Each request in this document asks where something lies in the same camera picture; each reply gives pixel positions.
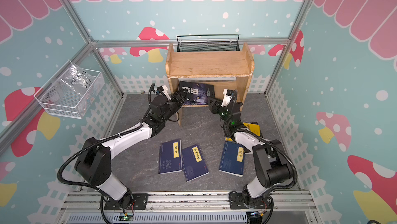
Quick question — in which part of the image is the wooden two-tier bookshelf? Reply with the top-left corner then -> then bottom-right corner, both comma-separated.
165,42 -> 255,126

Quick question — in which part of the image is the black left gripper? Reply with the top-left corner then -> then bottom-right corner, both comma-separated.
161,88 -> 188,122

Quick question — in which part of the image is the navy book tilted yellow label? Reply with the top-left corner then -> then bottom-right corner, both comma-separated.
182,144 -> 209,182

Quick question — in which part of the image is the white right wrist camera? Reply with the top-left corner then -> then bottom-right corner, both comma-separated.
222,89 -> 238,107

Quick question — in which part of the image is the clear plastic bag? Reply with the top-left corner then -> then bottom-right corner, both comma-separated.
58,64 -> 97,113

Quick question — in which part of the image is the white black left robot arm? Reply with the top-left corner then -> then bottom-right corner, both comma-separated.
57,84 -> 187,210

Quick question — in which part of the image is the dark wolf cover book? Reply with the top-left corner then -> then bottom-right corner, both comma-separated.
178,81 -> 215,106

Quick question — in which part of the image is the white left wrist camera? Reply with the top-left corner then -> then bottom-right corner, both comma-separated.
156,86 -> 170,99

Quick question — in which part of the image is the white wire wall basket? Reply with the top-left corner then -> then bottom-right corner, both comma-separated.
34,62 -> 105,119

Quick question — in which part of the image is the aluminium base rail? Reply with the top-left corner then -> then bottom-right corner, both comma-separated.
57,189 -> 320,224

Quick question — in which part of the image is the yellow cover book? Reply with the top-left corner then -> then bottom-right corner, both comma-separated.
225,122 -> 262,142

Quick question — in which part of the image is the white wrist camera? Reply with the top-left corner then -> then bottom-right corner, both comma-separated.
156,86 -> 170,99
222,89 -> 238,107

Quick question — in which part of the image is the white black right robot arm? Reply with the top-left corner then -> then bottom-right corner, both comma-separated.
208,96 -> 298,208

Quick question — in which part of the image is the navy book left yellow label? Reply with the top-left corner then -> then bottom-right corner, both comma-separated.
159,139 -> 182,174

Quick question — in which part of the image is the blue book small yellow label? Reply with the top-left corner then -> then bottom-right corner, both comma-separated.
219,141 -> 245,177

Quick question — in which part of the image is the black wire mesh basket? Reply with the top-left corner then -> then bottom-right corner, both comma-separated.
176,34 -> 240,52

